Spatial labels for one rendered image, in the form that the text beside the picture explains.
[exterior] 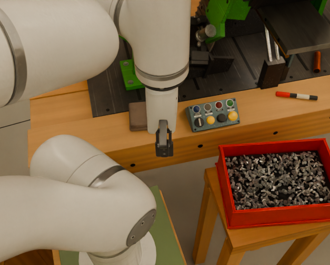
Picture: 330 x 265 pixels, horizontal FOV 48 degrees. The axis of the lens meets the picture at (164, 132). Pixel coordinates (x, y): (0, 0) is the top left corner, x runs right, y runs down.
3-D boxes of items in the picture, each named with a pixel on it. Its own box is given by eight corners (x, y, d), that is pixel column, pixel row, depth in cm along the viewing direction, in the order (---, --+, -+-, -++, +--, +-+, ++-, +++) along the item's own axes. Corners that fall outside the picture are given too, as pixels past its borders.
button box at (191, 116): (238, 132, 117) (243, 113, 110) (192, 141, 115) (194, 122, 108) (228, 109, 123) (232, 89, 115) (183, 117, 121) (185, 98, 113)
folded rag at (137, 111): (128, 106, 119) (128, 100, 116) (153, 105, 119) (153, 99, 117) (129, 132, 113) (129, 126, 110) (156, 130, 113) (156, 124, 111)
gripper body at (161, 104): (139, 47, 61) (143, 94, 70) (136, 91, 55) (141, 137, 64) (185, 46, 61) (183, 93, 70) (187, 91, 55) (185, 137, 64)
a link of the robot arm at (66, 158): (109, 271, 72) (88, 226, 53) (45, 215, 79) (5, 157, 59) (149, 223, 78) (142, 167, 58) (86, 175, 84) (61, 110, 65)
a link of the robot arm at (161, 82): (135, 38, 60) (137, 53, 62) (132, 77, 54) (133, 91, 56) (188, 37, 59) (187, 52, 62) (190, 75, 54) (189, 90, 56)
